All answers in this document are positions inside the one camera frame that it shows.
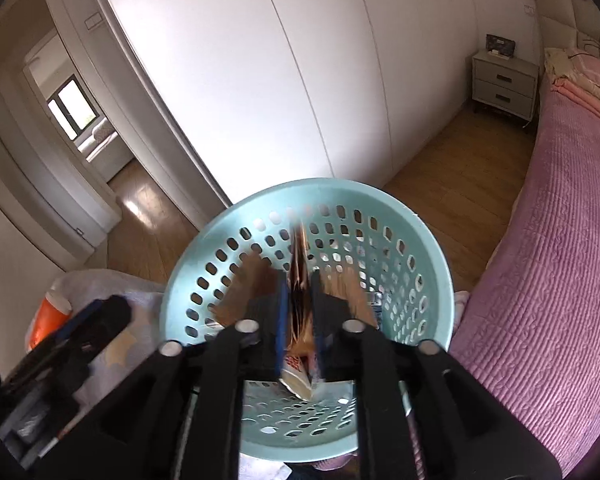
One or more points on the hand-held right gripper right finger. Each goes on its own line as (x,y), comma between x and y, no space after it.
(319,330)

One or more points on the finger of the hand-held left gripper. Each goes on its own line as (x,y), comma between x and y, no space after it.
(95,322)

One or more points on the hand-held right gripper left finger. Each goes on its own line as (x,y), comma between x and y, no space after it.
(280,330)

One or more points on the brown snack packet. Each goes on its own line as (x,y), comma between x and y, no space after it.
(298,310)

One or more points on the teal plastic basket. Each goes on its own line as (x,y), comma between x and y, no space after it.
(330,191)

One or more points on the orange cup with white lid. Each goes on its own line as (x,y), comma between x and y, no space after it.
(47,322)

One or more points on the white bed with bedding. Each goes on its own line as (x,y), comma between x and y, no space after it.
(105,150)

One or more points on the dark framed window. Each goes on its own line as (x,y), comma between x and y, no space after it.
(70,107)

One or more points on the bed with pink cover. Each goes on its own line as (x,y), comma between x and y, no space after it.
(555,260)

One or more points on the white wardrobe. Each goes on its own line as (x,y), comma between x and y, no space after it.
(280,60)

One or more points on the cream nightstand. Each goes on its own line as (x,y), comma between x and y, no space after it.
(505,85)

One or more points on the cream pillow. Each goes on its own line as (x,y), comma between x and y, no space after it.
(555,62)

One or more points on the folded peach blanket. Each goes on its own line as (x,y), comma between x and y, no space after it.
(587,92)

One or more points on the beige padded headboard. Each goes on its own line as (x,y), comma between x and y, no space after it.
(565,15)

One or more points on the white door frame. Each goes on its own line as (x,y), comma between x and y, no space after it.
(145,125)

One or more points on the white wall light switch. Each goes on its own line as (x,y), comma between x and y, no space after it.
(95,20)

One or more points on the dark picture frame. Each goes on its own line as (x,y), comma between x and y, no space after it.
(500,46)

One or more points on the white wall socket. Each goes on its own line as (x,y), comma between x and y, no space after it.
(529,10)

